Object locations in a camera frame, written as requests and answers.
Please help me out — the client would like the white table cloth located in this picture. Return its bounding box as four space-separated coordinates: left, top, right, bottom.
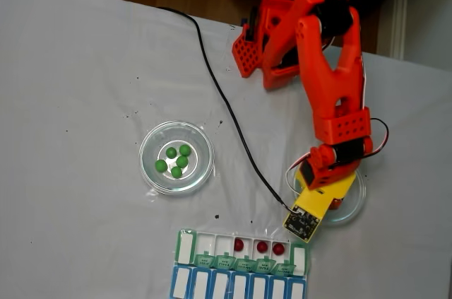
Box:
0 0 452 299

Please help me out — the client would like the clear glass bowl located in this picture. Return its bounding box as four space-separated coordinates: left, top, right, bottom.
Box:
292 166 367 228
138 120 215 197

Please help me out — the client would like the camera board on yellow mount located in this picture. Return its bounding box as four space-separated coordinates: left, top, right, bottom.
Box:
283 187 336 243

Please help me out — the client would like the white gripper servo wire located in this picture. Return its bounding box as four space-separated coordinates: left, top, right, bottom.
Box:
285 155 314 194

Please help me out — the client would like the black camera cable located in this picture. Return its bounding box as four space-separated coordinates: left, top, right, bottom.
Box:
157 6 298 213

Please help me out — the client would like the weekly pill organizer box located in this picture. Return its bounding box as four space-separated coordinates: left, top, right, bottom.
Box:
168 228 311 299

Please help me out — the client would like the white door trim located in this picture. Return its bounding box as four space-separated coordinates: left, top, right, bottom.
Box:
388 0 411 61

